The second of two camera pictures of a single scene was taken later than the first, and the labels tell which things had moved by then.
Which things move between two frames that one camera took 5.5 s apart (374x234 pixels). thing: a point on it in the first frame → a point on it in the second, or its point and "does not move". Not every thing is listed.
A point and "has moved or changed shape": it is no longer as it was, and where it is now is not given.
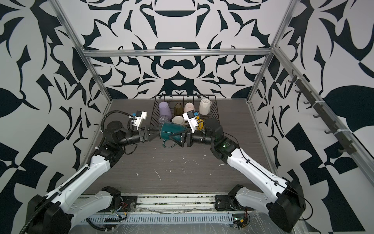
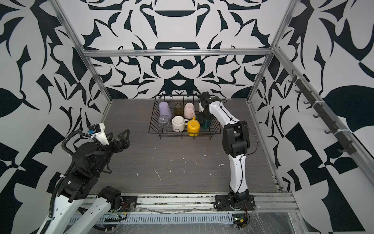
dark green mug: [170, 131] has moved or changed shape
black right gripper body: [199, 138] → [204, 116]
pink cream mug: [189, 107] does not move
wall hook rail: [346, 140] does not move
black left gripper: [143, 133] → [122, 142]
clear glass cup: [163, 119] does not move
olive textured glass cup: [178, 109] does not move
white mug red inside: [180, 120] does not move
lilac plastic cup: [164, 109] does not move
